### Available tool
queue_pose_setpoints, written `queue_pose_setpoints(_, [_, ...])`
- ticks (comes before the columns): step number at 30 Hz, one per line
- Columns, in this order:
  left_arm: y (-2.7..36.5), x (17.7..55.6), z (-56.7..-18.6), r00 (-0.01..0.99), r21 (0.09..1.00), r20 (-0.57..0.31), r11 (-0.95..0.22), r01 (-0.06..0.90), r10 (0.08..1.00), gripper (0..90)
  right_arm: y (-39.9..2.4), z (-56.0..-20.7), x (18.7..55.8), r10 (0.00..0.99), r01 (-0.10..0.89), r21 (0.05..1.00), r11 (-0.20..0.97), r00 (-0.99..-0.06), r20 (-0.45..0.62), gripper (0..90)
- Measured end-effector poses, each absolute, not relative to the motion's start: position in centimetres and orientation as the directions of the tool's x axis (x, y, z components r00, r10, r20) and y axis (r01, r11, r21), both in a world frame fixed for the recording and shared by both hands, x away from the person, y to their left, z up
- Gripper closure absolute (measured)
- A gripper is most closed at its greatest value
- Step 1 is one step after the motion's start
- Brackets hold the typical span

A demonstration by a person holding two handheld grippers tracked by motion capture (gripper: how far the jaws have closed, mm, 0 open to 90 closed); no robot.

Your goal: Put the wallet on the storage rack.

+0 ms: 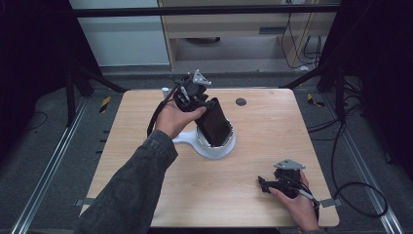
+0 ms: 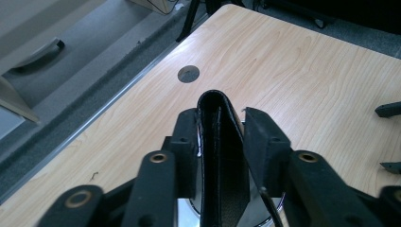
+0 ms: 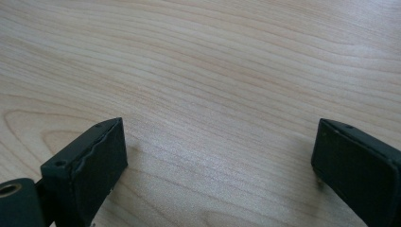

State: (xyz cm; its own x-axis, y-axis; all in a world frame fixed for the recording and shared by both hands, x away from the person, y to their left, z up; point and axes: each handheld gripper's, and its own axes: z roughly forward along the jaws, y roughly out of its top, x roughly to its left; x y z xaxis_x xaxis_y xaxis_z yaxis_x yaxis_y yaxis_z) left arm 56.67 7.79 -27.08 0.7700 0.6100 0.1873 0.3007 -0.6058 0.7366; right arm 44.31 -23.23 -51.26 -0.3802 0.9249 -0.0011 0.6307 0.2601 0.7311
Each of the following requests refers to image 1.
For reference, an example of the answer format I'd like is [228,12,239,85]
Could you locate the black horizontal bar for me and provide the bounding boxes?
[68,4,343,19]

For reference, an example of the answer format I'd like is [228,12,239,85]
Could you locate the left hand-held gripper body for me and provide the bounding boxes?
[172,69,212,113]

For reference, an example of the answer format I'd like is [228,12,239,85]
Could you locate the black rectangular case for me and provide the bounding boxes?
[194,97,234,147]

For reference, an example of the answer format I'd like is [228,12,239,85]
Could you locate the thin black floor cable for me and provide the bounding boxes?
[26,110,49,132]

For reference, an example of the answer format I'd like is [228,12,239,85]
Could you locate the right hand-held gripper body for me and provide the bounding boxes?
[273,158,307,200]

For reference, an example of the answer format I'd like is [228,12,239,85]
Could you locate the white stand with pole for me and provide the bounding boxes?
[161,86,238,161]

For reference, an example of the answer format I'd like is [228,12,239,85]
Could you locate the wooden cabinet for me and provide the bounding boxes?
[157,0,339,71]

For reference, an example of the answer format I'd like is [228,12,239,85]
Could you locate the grey cable plug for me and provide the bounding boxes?
[298,189,315,201]

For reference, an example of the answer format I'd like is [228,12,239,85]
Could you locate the person's right hand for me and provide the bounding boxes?
[268,171,321,233]

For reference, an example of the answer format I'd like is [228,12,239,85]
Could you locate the black metal stand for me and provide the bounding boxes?
[63,63,130,129]
[280,62,348,123]

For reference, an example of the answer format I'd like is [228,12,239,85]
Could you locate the black background cables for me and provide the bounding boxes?
[280,12,326,71]

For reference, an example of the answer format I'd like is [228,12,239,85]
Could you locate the yellow black striped tape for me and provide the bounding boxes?
[306,93,325,108]
[98,95,112,114]

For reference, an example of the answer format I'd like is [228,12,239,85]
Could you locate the grey tape piece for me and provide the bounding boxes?
[74,196,95,208]
[319,197,344,209]

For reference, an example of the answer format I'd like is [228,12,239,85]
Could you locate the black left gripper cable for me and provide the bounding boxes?
[146,82,180,137]

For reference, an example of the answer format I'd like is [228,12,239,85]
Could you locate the white cabinet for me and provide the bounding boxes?
[68,0,171,68]

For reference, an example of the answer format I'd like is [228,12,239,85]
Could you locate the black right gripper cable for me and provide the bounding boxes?
[311,120,390,222]

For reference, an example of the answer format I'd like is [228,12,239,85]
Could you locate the aluminium floor rail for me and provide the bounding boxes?
[323,94,406,234]
[10,97,90,234]

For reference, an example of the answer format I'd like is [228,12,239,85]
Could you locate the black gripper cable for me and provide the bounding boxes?
[146,82,180,137]
[311,120,390,222]

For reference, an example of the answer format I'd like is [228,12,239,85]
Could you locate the person's left hand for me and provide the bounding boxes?
[154,99,207,140]

